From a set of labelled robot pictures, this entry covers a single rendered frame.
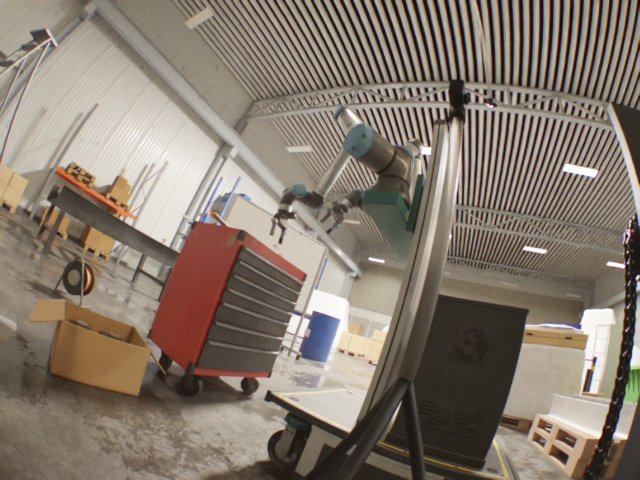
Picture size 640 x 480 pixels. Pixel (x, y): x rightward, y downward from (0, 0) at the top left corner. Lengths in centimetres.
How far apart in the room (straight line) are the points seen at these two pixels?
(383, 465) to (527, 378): 314
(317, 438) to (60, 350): 102
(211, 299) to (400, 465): 109
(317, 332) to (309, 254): 147
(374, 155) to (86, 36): 967
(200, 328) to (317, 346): 393
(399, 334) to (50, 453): 120
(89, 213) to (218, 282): 297
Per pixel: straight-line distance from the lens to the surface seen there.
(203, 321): 144
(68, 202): 405
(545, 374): 389
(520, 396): 393
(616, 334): 453
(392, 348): 108
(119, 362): 132
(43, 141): 911
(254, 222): 419
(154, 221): 1004
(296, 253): 452
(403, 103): 879
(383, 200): 111
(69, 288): 247
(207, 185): 1090
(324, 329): 520
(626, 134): 66
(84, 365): 131
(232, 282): 143
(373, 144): 115
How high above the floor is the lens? 62
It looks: 17 degrees up
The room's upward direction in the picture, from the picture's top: 20 degrees clockwise
